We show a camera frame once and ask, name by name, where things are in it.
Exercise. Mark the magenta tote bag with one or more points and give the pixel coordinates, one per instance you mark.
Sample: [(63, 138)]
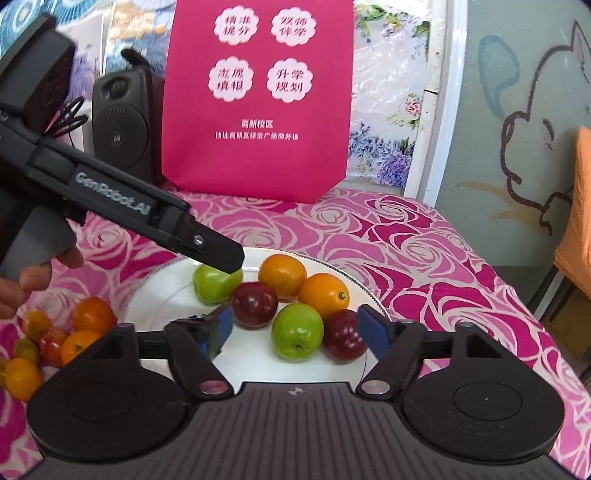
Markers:
[(258, 166)]

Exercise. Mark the white door frame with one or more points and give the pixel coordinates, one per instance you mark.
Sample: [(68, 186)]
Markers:
[(443, 92)]

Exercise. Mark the person's left hand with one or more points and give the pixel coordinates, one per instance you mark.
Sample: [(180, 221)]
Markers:
[(21, 286)]

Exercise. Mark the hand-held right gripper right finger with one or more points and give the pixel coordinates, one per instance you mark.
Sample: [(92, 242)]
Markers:
[(374, 330)]

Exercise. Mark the chair with orange cover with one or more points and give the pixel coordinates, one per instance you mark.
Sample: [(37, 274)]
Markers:
[(579, 230)]

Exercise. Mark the black microphone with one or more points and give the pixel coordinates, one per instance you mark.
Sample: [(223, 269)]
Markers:
[(134, 57)]

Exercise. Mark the white plate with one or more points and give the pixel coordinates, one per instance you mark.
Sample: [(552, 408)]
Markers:
[(161, 300)]

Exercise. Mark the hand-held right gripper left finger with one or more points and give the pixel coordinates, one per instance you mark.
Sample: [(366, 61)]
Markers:
[(221, 327)]

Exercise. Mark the purple bedding poster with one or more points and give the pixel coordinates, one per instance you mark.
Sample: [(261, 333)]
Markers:
[(90, 60)]

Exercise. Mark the small yellow orange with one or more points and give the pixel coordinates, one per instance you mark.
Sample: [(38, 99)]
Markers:
[(36, 323), (23, 378)]

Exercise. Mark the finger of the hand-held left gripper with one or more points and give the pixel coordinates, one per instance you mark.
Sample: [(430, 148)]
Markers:
[(221, 256)]

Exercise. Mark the blue paper fan decoration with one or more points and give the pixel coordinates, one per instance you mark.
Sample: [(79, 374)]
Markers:
[(18, 16)]

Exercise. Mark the large orange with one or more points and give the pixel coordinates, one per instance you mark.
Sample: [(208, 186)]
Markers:
[(281, 276), (323, 295)]

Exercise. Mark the blue bedding poster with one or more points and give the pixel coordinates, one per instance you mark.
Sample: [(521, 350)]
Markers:
[(138, 27)]

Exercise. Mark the green apple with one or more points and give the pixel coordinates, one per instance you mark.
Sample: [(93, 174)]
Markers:
[(214, 288), (295, 332)]

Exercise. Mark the red apple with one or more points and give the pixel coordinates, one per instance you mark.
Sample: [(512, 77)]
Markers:
[(51, 346)]

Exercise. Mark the pink rose tablecloth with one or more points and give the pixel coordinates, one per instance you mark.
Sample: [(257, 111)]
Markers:
[(415, 258)]

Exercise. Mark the black speaker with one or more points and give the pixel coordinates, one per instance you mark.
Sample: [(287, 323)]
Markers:
[(120, 134)]

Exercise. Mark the dark red plum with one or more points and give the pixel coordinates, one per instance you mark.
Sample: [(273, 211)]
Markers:
[(344, 341), (254, 304)]

